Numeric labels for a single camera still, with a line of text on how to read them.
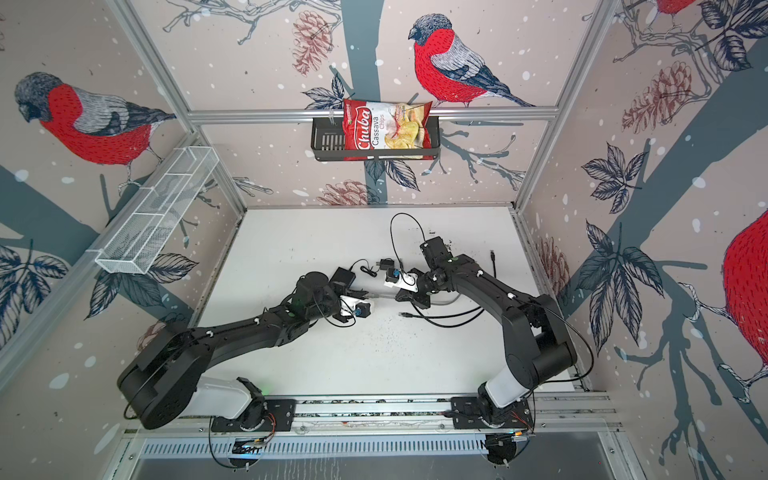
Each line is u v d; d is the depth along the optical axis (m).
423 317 0.91
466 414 0.73
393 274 0.73
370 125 0.88
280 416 0.73
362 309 0.70
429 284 0.74
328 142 0.95
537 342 0.44
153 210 0.76
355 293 0.82
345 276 1.00
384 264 1.00
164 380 0.42
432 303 0.78
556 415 0.74
